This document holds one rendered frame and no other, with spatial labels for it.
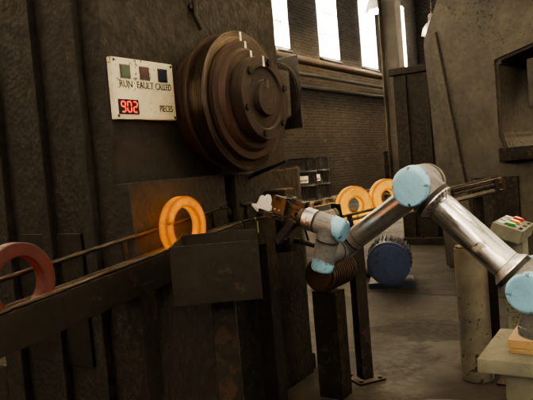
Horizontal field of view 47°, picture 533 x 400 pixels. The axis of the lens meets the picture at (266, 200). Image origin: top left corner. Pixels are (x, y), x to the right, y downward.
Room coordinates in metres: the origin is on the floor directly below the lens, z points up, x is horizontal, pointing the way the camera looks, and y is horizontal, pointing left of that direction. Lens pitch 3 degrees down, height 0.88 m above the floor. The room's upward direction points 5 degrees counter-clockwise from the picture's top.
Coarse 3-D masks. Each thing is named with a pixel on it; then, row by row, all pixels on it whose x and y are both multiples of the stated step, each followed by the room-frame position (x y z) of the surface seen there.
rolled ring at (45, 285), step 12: (0, 252) 1.30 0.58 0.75; (12, 252) 1.33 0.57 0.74; (24, 252) 1.35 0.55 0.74; (36, 252) 1.38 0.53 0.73; (0, 264) 1.30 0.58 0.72; (36, 264) 1.38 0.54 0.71; (48, 264) 1.40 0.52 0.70; (36, 276) 1.40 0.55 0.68; (48, 276) 1.40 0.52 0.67; (36, 288) 1.40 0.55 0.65; (48, 288) 1.40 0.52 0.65
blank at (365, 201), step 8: (344, 192) 2.38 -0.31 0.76; (352, 192) 2.39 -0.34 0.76; (360, 192) 2.41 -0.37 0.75; (336, 200) 2.39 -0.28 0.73; (344, 200) 2.38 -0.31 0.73; (360, 200) 2.41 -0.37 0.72; (368, 200) 2.42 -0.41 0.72; (344, 208) 2.38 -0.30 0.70; (360, 208) 2.42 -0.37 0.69; (368, 208) 2.42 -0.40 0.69; (352, 216) 2.39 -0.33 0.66
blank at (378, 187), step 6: (378, 180) 2.46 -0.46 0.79; (384, 180) 2.45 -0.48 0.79; (390, 180) 2.46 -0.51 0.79; (372, 186) 2.46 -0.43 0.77; (378, 186) 2.44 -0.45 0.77; (384, 186) 2.45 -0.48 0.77; (390, 186) 2.46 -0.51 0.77; (372, 192) 2.43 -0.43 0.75; (378, 192) 2.44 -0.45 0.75; (390, 192) 2.48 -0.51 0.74; (372, 198) 2.43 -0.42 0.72; (378, 198) 2.44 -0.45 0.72; (372, 204) 2.43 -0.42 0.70; (378, 204) 2.44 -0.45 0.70
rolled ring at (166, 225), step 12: (168, 204) 1.78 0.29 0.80; (180, 204) 1.80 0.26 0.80; (192, 204) 1.84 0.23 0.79; (168, 216) 1.75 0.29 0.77; (192, 216) 1.87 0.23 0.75; (204, 216) 1.89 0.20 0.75; (168, 228) 1.75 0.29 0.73; (192, 228) 1.88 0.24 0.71; (204, 228) 1.88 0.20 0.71; (168, 240) 1.75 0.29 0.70
